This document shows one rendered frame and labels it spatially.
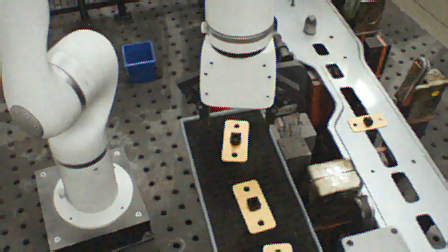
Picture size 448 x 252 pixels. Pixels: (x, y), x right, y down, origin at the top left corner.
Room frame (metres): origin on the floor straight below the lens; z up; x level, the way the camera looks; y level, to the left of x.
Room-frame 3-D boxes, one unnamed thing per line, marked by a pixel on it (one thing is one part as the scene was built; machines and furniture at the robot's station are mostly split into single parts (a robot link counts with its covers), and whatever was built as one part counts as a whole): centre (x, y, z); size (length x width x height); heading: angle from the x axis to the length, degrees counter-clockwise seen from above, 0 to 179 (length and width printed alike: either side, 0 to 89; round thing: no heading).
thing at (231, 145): (0.48, -0.02, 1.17); 0.08 x 0.04 x 0.01; 176
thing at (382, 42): (0.98, -0.40, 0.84); 0.11 x 0.08 x 0.29; 104
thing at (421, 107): (0.77, -0.46, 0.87); 0.12 x 0.09 x 0.35; 104
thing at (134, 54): (1.17, 0.28, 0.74); 0.11 x 0.10 x 0.09; 14
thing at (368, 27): (1.12, -0.40, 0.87); 0.12 x 0.09 x 0.35; 104
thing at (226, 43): (0.48, -0.02, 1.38); 0.09 x 0.08 x 0.03; 86
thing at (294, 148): (0.53, -0.12, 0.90); 0.05 x 0.05 x 0.40; 14
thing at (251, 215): (0.36, -0.04, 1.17); 0.08 x 0.04 x 0.01; 18
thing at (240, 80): (0.48, -0.02, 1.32); 0.10 x 0.07 x 0.11; 86
